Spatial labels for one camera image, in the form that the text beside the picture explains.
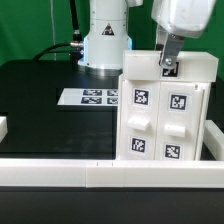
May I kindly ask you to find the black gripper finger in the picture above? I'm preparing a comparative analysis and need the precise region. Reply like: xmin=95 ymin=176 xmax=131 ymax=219
xmin=159 ymin=33 xmax=185 ymax=70
xmin=155 ymin=25 xmax=168 ymax=51

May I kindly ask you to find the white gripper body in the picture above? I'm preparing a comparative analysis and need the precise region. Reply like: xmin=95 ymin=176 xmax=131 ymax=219
xmin=151 ymin=0 xmax=216 ymax=38

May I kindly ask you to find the white cabinet door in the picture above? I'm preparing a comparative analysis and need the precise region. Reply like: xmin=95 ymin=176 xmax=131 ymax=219
xmin=155 ymin=82 xmax=204 ymax=161
xmin=116 ymin=79 xmax=160 ymax=160

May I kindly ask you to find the white cabinet body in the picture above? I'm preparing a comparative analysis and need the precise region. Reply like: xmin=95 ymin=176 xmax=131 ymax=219
xmin=116 ymin=73 xmax=212 ymax=162

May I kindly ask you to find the white cabinet top block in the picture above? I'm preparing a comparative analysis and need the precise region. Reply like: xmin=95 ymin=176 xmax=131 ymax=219
xmin=123 ymin=50 xmax=219 ymax=82

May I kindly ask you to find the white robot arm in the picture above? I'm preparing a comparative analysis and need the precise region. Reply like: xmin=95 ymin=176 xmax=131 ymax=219
xmin=78 ymin=0 xmax=216 ymax=75

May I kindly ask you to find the white base tag plate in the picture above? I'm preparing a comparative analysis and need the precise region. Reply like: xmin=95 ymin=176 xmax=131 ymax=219
xmin=57 ymin=88 xmax=118 ymax=106

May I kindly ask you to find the black thick cable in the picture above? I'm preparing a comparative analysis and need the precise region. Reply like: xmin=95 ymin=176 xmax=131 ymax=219
xmin=32 ymin=0 xmax=84 ymax=62

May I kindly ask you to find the white left fence rail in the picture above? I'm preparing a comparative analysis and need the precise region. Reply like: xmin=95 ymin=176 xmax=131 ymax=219
xmin=0 ymin=116 xmax=8 ymax=143

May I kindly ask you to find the white front fence rail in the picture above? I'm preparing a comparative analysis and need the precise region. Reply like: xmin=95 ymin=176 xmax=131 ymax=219
xmin=0 ymin=159 xmax=224 ymax=188

